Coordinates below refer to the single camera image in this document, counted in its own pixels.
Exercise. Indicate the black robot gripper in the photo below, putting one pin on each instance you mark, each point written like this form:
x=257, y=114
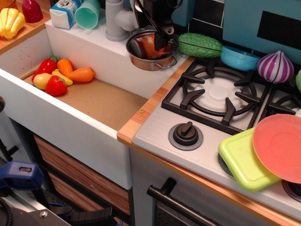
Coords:
x=157, y=13

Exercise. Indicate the orange toy soup can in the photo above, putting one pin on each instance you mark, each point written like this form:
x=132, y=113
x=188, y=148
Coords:
x=144, y=47

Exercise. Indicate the stainless steel pot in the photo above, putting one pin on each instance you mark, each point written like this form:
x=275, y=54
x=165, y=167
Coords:
x=152, y=65

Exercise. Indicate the green toy bitter gourd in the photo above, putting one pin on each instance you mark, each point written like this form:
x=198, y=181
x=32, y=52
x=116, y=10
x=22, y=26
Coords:
x=198, y=45

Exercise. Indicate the grey toy faucet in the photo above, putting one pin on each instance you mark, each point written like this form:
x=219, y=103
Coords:
x=120, y=21

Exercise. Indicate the blue plastic bowl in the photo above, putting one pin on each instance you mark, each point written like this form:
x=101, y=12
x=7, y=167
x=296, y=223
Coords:
x=238, y=59

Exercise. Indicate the teal plastic cup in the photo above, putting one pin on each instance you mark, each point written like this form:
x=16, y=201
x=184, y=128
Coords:
x=87, y=14

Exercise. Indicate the large orange toy carrot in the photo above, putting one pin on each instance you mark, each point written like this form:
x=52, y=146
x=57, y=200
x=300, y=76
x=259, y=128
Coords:
x=84, y=74

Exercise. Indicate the black stove grate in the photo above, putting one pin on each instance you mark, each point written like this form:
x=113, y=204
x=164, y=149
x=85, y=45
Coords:
x=229, y=100

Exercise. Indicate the black stove knob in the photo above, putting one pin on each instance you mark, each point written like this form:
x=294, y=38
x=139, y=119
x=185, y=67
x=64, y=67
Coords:
x=185, y=136
x=292, y=189

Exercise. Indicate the small orange toy carrot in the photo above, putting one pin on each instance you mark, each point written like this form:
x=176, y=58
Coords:
x=65, y=67

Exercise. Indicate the white toy sink basin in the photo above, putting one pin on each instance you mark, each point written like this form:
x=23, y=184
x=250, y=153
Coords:
x=85, y=120

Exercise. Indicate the yellow toy banana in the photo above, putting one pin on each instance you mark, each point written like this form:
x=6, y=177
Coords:
x=66, y=79

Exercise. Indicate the toy milk carton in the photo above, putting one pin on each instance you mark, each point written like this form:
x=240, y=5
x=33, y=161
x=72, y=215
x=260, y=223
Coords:
x=63, y=13

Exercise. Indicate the red toy bell pepper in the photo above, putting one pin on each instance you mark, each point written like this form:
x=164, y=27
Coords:
x=56, y=86

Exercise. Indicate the purple toy onion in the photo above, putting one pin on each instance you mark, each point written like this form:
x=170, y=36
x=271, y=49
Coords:
x=275, y=68

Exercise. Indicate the red toy chili pepper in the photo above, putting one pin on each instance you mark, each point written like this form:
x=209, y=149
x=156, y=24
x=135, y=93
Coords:
x=47, y=66

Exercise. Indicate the yellow toy potato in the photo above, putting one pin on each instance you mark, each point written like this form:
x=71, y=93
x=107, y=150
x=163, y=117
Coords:
x=40, y=80

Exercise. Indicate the dark red toy vegetable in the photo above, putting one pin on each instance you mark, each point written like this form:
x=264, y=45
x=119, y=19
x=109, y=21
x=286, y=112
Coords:
x=32, y=11

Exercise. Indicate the lime green plastic lid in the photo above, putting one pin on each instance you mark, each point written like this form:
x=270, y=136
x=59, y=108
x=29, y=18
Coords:
x=239, y=156

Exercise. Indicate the green toy at right edge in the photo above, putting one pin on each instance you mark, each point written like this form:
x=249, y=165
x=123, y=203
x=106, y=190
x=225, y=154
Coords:
x=298, y=80

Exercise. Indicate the pink plastic plate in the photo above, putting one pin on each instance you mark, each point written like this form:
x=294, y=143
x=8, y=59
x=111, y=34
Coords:
x=277, y=144

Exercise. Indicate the yellow toy bell pepper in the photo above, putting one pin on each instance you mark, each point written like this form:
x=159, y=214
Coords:
x=11, y=21

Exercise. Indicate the blue clamp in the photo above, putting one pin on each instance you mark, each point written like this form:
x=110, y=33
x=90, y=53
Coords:
x=20, y=175

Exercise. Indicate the black oven door handle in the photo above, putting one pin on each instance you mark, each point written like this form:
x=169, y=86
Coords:
x=163, y=196

